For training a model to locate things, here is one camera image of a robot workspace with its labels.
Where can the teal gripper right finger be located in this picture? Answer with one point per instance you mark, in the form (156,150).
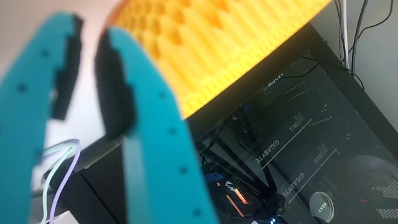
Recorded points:
(155,155)

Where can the black glass computer case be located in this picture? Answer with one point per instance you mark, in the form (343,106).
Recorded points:
(295,140)

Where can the yellow honeycomb basket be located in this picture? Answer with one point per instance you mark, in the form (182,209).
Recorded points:
(217,46)

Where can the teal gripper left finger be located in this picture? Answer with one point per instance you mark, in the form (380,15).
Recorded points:
(21,124)

